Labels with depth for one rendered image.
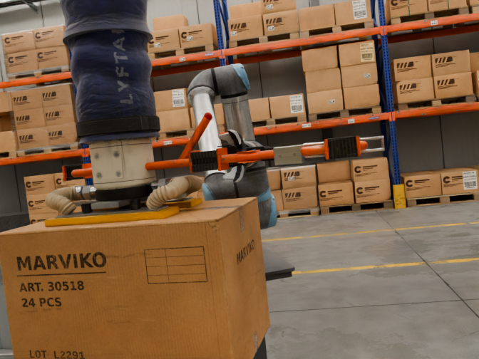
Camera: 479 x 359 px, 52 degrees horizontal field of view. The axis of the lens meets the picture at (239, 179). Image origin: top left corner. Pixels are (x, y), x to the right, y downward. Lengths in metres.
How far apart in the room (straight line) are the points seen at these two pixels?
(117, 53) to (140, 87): 0.10
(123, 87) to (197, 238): 0.45
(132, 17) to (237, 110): 0.83
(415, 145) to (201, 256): 8.97
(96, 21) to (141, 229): 0.54
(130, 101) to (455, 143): 9.12
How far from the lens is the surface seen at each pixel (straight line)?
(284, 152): 1.23
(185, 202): 1.39
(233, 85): 2.06
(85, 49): 1.35
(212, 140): 1.83
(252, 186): 1.69
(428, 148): 10.02
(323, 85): 8.52
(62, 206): 1.37
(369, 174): 8.54
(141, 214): 1.23
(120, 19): 1.34
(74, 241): 1.27
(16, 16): 11.84
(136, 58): 1.34
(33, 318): 1.39
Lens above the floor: 1.26
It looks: 3 degrees down
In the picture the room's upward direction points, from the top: 6 degrees counter-clockwise
